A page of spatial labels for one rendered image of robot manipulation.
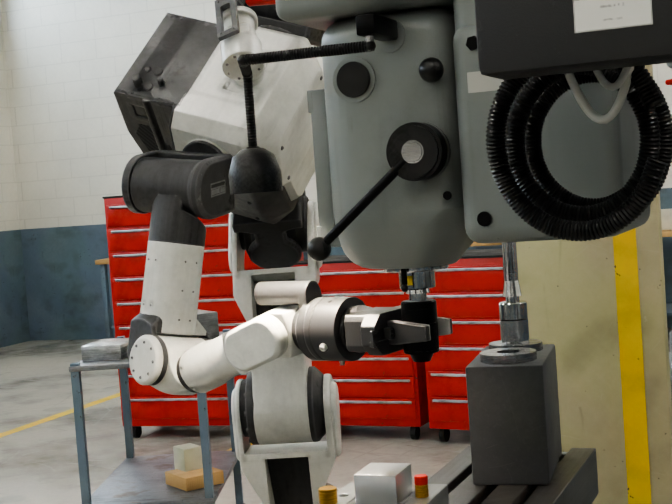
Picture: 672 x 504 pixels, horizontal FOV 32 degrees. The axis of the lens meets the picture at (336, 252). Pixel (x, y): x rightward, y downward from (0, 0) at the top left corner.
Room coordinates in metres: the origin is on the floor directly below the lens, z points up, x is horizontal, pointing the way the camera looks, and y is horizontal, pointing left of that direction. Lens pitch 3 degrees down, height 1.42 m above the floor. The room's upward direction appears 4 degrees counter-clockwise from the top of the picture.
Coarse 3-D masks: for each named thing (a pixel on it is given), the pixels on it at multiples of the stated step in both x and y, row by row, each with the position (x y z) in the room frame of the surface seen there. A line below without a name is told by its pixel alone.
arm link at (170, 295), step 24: (168, 264) 1.85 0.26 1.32; (192, 264) 1.87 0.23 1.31; (144, 288) 1.87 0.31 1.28; (168, 288) 1.85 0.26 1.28; (192, 288) 1.87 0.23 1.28; (144, 312) 1.86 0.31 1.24; (168, 312) 1.85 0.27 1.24; (192, 312) 1.87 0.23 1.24; (144, 336) 1.83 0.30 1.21; (192, 336) 1.91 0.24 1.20; (144, 360) 1.82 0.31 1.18; (144, 384) 1.81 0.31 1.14
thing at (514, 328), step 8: (504, 312) 1.95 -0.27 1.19; (512, 312) 1.95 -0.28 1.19; (520, 312) 1.95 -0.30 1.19; (504, 320) 1.96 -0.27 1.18; (512, 320) 1.95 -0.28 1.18; (520, 320) 1.95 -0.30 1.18; (504, 328) 1.96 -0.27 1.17; (512, 328) 1.95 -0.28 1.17; (520, 328) 1.95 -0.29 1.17; (528, 328) 1.96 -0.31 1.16; (504, 336) 1.96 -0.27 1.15; (512, 336) 1.95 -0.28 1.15; (520, 336) 1.95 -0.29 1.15; (528, 336) 1.96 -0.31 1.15
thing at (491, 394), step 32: (480, 352) 1.89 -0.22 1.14; (512, 352) 1.89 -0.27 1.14; (544, 352) 1.92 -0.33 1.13; (480, 384) 1.83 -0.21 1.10; (512, 384) 1.81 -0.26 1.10; (544, 384) 1.81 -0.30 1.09; (480, 416) 1.83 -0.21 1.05; (512, 416) 1.81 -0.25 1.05; (544, 416) 1.80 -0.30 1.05; (480, 448) 1.83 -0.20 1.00; (512, 448) 1.82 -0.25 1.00; (544, 448) 1.80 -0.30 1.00; (480, 480) 1.83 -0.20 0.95; (512, 480) 1.82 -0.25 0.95; (544, 480) 1.80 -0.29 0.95
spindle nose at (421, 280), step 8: (416, 272) 1.53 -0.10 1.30; (424, 272) 1.53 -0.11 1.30; (432, 272) 1.54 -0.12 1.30; (400, 280) 1.55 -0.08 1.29; (416, 280) 1.53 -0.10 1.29; (424, 280) 1.53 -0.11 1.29; (432, 280) 1.54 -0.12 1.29; (400, 288) 1.55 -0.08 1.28; (416, 288) 1.53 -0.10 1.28; (424, 288) 1.53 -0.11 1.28
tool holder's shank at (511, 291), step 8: (504, 248) 1.96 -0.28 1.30; (512, 248) 1.96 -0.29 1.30; (504, 256) 1.96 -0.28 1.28; (512, 256) 1.96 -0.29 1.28; (504, 264) 1.96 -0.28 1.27; (512, 264) 1.96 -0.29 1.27; (504, 272) 1.97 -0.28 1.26; (512, 272) 1.96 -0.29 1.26; (504, 280) 1.97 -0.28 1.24; (512, 280) 1.96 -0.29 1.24; (504, 288) 1.97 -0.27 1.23; (512, 288) 1.96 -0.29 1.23; (504, 296) 1.96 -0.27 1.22; (512, 296) 1.96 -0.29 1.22
